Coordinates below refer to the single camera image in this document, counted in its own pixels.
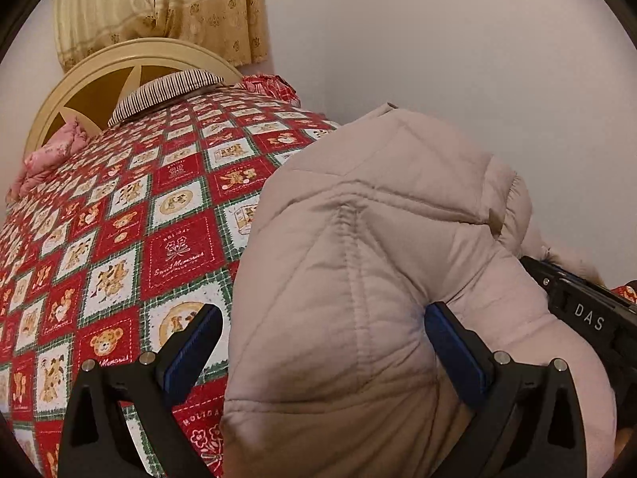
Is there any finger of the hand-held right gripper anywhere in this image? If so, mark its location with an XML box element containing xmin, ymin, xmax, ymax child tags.
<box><xmin>520</xmin><ymin>256</ymin><xmax>637</xmax><ymax>317</ymax></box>

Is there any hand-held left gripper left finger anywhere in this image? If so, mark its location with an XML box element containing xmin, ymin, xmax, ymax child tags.
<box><xmin>57</xmin><ymin>303</ymin><xmax>223</xmax><ymax>478</ymax></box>

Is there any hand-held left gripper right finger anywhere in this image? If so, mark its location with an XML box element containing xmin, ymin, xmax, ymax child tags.
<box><xmin>424</xmin><ymin>301</ymin><xmax>588</xmax><ymax>478</ymax></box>

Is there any beige puffer jacket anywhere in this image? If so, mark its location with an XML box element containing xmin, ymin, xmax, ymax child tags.
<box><xmin>219</xmin><ymin>102</ymin><xmax>618</xmax><ymax>478</ymax></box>

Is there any red teddy bear printed bedspread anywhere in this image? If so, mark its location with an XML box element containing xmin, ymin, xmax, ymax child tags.
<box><xmin>0</xmin><ymin>84</ymin><xmax>637</xmax><ymax>478</ymax></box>

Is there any pink folded blanket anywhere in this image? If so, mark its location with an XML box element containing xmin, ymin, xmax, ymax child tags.
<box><xmin>5</xmin><ymin>114</ymin><xmax>95</xmax><ymax>205</ymax></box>

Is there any striped pillow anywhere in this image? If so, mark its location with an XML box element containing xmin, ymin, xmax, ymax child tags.
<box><xmin>107</xmin><ymin>71</ymin><xmax>225</xmax><ymax>127</ymax></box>

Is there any cream wooden headboard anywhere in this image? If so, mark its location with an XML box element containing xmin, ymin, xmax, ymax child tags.
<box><xmin>25</xmin><ymin>40</ymin><xmax>244</xmax><ymax>160</ymax></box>

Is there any red plaid cloth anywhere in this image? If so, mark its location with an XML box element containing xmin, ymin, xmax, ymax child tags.
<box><xmin>243</xmin><ymin>74</ymin><xmax>302</xmax><ymax>106</ymax></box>

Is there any yellow patterned curtain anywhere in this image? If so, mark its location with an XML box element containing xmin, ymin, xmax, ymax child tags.
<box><xmin>52</xmin><ymin>0</ymin><xmax>160</xmax><ymax>73</ymax></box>
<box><xmin>149</xmin><ymin>0</ymin><xmax>272</xmax><ymax>68</ymax></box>

